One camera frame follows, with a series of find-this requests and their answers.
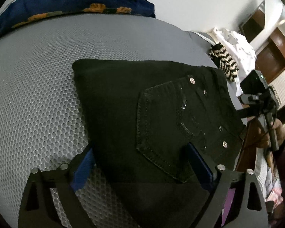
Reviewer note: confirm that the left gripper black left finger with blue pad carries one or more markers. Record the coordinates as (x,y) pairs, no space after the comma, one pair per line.
(37,207)

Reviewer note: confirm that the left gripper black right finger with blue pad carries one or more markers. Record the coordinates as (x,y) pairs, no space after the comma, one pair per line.
(235,198)

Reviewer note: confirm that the black denim pants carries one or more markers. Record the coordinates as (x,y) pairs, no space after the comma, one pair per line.
(157,130)

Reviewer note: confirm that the person's right hand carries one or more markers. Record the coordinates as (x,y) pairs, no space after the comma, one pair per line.
(261,139)

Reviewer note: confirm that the brown white wardrobe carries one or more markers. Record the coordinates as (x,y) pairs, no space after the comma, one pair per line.
(271,62)

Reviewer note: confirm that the purple floral cloth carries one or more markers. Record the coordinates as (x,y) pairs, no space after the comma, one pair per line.
(277,194)

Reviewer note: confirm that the grey white striped cloth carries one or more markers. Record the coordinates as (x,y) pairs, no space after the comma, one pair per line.
(263,173)

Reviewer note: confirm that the white crumpled cloth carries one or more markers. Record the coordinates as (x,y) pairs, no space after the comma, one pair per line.
(239,49)

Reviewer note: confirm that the black white zigzag cloth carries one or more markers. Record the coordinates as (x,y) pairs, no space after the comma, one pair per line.
(224,61)

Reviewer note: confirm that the blue orange patterned blanket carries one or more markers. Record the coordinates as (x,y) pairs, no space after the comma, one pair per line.
(21,12)

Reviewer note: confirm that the dark wall-mounted box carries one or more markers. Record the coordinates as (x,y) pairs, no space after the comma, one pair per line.
(255,23)

